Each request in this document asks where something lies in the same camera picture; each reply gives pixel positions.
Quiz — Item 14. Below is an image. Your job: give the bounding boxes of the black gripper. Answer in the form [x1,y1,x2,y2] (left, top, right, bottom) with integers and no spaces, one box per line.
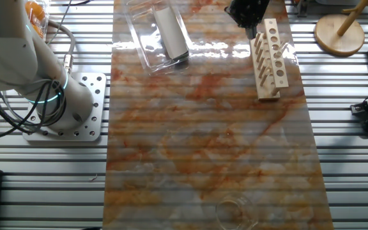
[224,0,271,41]

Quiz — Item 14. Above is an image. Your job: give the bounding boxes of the wooden test tube rack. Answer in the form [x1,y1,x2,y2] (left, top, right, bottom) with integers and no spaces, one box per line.
[249,18,290,102]

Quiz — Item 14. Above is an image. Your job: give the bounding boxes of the dark metal clamp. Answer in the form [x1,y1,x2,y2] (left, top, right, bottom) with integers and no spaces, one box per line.
[291,0,309,19]

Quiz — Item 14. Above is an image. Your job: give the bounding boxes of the grey rectangular block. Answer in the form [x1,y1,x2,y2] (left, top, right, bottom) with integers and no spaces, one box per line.
[153,6,190,61]

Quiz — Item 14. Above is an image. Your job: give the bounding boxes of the wooden pole stand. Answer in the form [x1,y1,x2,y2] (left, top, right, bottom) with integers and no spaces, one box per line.
[314,0,368,58]

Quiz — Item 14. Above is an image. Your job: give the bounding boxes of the clear plastic tray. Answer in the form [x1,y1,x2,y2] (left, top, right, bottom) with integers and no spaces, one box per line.
[123,0,193,75]

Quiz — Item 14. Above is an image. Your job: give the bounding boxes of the orange marble pattern mat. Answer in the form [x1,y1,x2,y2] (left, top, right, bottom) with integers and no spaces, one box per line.
[102,0,334,230]

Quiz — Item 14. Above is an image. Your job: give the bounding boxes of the clear glass beaker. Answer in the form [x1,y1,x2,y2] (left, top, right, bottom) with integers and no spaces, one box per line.
[215,195,259,230]

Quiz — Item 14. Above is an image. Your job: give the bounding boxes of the orange fruit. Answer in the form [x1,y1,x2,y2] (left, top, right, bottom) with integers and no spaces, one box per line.
[25,1,47,22]
[34,22,45,38]

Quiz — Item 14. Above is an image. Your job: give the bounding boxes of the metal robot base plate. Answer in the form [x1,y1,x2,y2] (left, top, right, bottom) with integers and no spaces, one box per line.
[22,72,107,142]

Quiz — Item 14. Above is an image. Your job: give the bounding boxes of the grey hose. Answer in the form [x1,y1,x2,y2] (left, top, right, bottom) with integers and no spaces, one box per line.
[46,19,77,75]

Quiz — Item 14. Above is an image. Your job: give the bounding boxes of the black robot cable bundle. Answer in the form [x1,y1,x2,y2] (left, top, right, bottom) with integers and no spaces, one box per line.
[0,79,68,141]

